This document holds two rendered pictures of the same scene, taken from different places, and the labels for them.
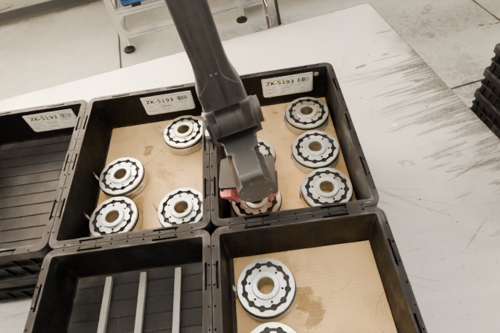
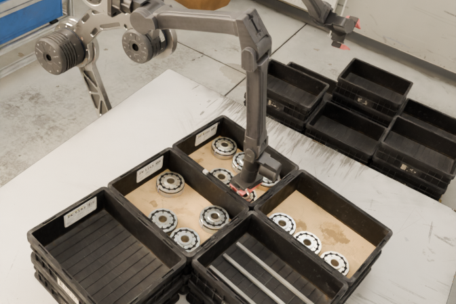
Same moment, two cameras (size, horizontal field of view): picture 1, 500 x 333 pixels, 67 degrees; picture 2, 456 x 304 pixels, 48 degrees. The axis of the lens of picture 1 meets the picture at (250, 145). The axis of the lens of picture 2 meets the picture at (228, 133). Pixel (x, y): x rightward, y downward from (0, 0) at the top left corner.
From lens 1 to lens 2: 1.37 m
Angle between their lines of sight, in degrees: 42
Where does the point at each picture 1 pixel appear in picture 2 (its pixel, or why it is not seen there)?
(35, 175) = (92, 254)
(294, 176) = not seen: hidden behind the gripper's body
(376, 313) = (320, 212)
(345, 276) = (300, 207)
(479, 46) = (202, 76)
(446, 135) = (273, 136)
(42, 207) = (124, 265)
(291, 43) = (144, 110)
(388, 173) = not seen: hidden behind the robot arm
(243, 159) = (270, 162)
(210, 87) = (262, 134)
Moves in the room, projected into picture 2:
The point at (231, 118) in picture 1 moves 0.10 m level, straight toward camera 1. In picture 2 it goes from (262, 146) to (289, 161)
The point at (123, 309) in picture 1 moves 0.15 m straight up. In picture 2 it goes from (230, 273) to (237, 245)
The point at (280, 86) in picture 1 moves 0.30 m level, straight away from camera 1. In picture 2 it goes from (203, 136) to (156, 97)
